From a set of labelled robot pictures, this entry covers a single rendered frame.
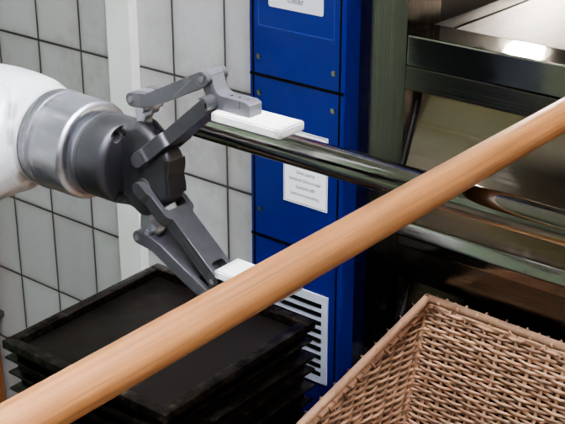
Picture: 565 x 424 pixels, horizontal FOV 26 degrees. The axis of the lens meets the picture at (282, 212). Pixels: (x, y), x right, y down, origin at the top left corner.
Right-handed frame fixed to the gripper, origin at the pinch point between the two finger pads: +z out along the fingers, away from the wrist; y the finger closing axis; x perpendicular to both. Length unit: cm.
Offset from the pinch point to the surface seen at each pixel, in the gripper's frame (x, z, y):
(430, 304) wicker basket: -52, -18, 35
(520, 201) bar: -18.5, 10.9, 2.4
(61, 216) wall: -55, -93, 45
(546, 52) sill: -58, -8, 2
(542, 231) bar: -17.4, 13.8, 4.0
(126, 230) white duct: -53, -75, 42
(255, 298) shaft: 12.1, 7.6, 0.3
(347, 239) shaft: 1.3, 7.4, -0.1
